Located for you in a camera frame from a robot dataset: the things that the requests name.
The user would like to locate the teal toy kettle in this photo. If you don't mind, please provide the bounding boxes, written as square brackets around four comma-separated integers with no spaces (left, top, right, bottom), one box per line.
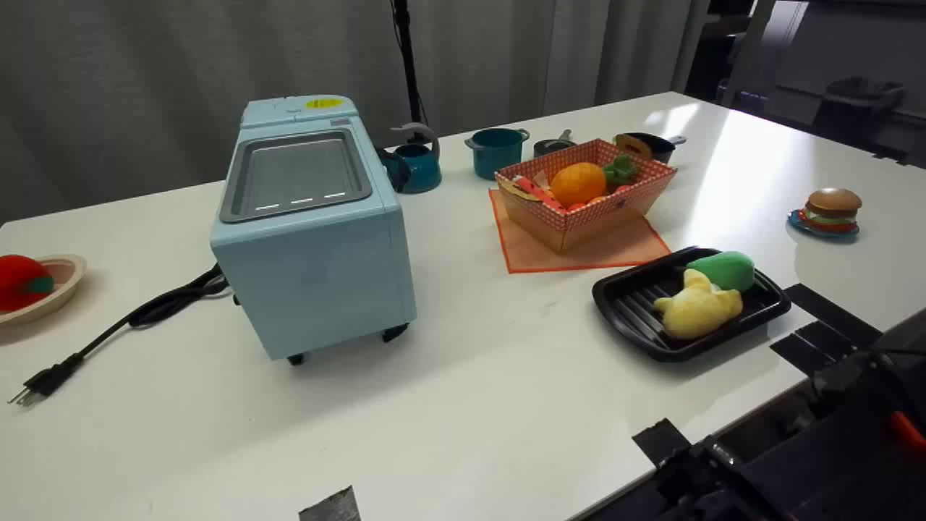
[382,120,445,197]

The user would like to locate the black toy saucepan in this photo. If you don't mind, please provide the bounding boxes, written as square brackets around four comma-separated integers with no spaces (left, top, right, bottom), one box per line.
[613,129,688,164]

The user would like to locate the black ridged tray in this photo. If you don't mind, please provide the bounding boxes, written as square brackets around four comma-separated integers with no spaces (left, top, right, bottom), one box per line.
[590,242,794,363]

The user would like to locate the red plush tomato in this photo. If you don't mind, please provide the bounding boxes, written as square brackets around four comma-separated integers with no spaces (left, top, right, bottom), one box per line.
[0,251,59,316]

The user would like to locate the shallow wooden bowl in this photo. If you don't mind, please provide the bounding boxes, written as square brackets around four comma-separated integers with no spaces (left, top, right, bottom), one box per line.
[0,251,89,326]

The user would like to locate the yellow plush banana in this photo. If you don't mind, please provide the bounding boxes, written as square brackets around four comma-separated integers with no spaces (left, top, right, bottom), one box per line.
[651,266,746,342]

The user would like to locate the black oven power cord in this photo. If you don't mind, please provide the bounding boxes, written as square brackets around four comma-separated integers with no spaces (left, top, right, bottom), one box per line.
[6,261,233,408]

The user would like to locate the orange pineapple plush toy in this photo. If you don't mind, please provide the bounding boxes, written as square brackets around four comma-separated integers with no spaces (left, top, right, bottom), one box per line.
[548,152,647,209]

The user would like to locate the small blue plate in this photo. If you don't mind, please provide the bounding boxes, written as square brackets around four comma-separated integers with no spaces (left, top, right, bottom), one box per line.
[784,204,864,242]

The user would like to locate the grey curtain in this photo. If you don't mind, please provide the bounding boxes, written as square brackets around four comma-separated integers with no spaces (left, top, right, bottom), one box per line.
[0,0,717,225]

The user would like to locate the teal toy pot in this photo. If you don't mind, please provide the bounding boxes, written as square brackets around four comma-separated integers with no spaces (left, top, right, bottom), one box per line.
[464,125,534,183]

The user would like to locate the toy burger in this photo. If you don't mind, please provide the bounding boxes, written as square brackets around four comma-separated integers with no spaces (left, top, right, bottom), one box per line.
[797,184,866,235]

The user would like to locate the watermelon slice toy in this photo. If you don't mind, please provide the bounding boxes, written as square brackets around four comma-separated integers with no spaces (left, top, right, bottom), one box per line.
[509,170,555,204]

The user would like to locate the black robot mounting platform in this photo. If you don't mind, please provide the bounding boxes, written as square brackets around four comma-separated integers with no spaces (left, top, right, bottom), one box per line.
[576,304,926,521]

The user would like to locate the black tape piece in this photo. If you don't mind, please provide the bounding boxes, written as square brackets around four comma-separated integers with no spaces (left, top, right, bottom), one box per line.
[631,417,694,468]
[295,482,362,521]

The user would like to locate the light blue toaster oven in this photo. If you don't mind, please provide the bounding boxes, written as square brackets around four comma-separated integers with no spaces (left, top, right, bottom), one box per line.
[210,91,419,368]

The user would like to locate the orange plastic basket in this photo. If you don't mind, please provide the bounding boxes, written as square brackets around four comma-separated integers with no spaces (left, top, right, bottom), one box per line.
[493,133,677,258]

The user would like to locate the black tape strip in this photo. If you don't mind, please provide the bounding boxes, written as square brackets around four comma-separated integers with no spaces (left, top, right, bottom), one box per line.
[767,319,852,376]
[783,280,884,349]

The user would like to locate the green plush vegetable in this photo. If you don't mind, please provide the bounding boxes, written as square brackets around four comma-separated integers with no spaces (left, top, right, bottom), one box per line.
[686,248,759,294]

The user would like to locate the black tripod stand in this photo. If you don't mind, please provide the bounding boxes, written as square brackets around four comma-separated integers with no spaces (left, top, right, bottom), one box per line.
[388,0,430,128]

